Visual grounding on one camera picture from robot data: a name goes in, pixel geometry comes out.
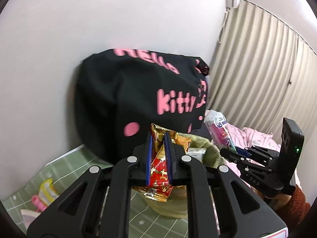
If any pink floral blanket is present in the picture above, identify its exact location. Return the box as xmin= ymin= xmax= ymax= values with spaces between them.
xmin=210 ymin=122 xmax=302 ymax=233

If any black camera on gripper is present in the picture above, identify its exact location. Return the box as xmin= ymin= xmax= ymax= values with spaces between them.
xmin=278 ymin=117 xmax=305 ymax=179

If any air conditioner cord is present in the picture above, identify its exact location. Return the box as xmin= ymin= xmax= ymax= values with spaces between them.
xmin=218 ymin=8 xmax=230 ymax=44

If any red gold candy wrapper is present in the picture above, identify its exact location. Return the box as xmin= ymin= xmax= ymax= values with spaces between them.
xmin=132 ymin=124 xmax=191 ymax=202

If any green grid cloth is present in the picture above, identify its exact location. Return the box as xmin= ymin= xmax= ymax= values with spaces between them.
xmin=1 ymin=146 xmax=189 ymax=237

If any yellow-green trash bag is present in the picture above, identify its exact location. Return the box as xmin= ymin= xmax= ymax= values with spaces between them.
xmin=142 ymin=133 xmax=226 ymax=219

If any white crushed paper cup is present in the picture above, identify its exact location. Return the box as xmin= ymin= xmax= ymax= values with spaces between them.
xmin=20 ymin=209 xmax=41 ymax=229

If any beige pleated curtain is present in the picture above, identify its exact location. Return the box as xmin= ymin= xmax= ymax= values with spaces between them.
xmin=207 ymin=0 xmax=316 ymax=141

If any pink snack wrapper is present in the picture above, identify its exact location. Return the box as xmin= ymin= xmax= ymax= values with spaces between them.
xmin=204 ymin=110 xmax=236 ymax=153

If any pink caterpillar toy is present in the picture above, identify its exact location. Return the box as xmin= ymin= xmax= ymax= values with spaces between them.
xmin=31 ymin=195 xmax=47 ymax=212

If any black hello kitty bag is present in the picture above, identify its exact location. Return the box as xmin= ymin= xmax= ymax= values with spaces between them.
xmin=75 ymin=48 xmax=209 ymax=164

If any right hand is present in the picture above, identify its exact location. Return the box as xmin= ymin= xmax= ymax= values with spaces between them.
xmin=253 ymin=188 xmax=291 ymax=211

